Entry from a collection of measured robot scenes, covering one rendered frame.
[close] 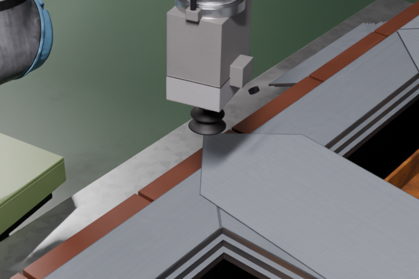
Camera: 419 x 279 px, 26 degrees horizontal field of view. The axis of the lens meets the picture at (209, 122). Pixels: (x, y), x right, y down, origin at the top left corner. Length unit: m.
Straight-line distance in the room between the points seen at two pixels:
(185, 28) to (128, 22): 2.34
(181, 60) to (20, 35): 0.37
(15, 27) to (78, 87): 1.65
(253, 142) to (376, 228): 0.21
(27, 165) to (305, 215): 0.47
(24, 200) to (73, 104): 1.53
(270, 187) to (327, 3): 2.38
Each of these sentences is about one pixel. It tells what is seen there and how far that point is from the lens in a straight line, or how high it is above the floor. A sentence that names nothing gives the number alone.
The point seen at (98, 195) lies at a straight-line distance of 1.34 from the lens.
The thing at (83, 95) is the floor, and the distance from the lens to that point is 2.86.
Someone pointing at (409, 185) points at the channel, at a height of 0.68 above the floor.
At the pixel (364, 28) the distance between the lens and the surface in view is 1.71.
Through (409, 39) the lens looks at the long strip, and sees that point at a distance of 1.42.
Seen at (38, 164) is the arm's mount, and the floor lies 0.73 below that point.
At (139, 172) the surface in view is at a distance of 1.38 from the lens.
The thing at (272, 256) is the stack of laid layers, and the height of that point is 0.84.
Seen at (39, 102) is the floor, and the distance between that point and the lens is 2.85.
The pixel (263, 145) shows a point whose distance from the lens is 1.15.
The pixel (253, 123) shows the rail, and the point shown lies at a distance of 1.22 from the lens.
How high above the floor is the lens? 1.51
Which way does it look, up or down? 34 degrees down
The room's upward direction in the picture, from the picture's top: straight up
